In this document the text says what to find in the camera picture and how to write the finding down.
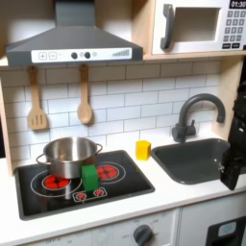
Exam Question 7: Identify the grey sink basin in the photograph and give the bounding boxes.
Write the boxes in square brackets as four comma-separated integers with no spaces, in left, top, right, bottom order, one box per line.
[151,137,233,185]

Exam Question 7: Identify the dark grey tap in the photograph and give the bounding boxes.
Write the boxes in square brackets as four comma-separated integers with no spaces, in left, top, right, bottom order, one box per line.
[171,92,227,144]

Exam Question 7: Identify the yellow block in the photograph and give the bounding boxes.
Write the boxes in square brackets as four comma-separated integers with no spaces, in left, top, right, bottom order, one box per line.
[135,139,152,161]

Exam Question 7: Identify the slotted wooden spatula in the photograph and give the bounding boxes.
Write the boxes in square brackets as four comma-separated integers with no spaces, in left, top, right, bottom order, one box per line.
[26,65,49,132]

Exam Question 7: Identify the dark grey oven knob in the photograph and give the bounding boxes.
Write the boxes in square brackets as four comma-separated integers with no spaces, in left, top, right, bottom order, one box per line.
[133,224,155,246]

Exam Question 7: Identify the black stove top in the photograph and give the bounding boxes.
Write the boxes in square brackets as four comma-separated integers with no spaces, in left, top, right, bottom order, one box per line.
[13,149,157,221]

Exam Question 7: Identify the wooden spoon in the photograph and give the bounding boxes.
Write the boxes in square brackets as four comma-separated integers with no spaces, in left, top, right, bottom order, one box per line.
[76,63,94,125]

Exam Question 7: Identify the steel pot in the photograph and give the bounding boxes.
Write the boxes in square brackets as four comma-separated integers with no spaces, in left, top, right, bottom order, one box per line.
[36,136,104,180]

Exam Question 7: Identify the grey extractor hood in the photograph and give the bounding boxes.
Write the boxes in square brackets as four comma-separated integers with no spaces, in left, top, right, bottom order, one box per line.
[5,0,144,68]

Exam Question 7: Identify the green block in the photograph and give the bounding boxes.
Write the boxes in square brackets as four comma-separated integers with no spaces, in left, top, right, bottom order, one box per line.
[81,164,100,193]

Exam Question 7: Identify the white toy microwave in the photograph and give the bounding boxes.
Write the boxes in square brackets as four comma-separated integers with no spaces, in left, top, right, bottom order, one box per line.
[151,0,246,56]

